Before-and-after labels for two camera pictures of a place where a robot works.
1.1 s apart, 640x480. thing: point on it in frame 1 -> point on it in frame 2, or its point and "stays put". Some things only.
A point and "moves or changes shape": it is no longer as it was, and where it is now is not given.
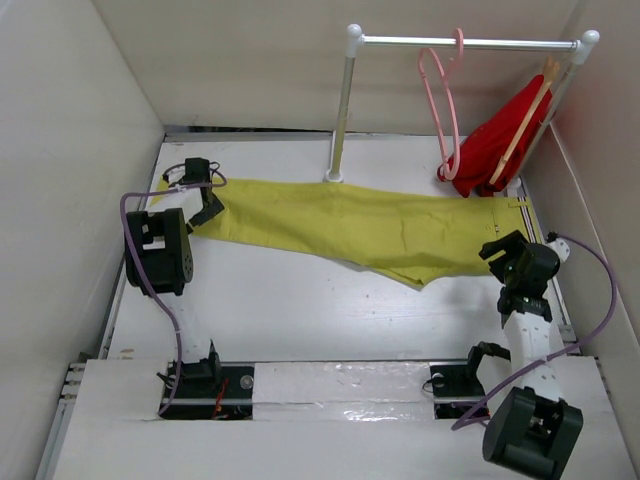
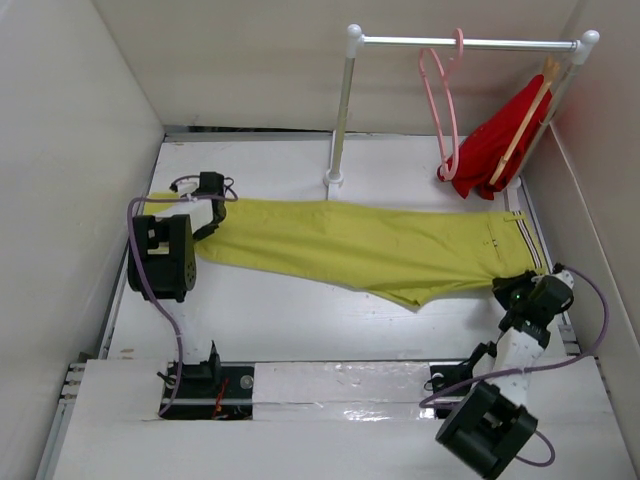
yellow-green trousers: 425,237 moves or changes shape
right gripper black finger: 511,244 -> 512,291
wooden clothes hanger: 550,71 stays put
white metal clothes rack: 356,42 stays put
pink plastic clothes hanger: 442,172 stays put
